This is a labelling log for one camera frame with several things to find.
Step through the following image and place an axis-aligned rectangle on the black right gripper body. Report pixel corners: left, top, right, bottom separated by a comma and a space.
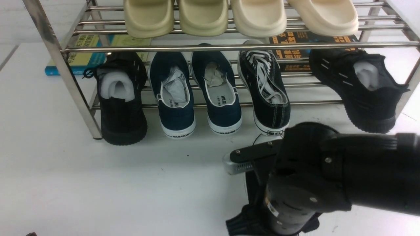
225, 139, 352, 236

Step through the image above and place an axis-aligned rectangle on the black canvas laced sneaker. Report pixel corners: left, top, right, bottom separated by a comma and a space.
237, 49, 291, 136

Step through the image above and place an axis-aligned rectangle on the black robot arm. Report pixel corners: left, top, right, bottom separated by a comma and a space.
223, 122, 420, 236

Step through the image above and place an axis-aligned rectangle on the stainless steel shoe rack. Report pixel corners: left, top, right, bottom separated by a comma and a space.
23, 0, 419, 140

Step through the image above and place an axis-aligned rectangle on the black knit sneaker right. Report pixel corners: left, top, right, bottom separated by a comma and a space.
309, 49, 409, 133

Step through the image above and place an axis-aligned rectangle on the black knit sneaker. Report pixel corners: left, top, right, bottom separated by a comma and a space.
83, 52, 148, 146
309, 49, 409, 133

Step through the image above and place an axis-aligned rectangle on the black orange book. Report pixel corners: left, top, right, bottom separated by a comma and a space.
266, 31, 359, 73

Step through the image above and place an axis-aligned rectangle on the navy canvas shoe right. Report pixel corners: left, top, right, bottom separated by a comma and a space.
190, 51, 242, 135

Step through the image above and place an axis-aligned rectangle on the navy canvas shoe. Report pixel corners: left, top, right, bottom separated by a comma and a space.
190, 51, 242, 135
148, 52, 196, 139

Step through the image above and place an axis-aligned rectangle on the navy canvas shoe left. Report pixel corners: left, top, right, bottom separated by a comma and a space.
148, 52, 196, 139

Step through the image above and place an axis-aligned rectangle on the cream foam slipper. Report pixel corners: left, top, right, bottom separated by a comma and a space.
230, 0, 287, 38
287, 0, 359, 36

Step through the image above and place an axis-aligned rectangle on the black knit sneaker left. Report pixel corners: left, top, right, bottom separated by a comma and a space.
83, 52, 148, 146

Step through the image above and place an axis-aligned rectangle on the olive green foam slipper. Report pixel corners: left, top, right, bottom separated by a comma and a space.
123, 0, 175, 39

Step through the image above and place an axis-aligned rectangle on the yellow blue book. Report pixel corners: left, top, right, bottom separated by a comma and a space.
44, 34, 152, 76

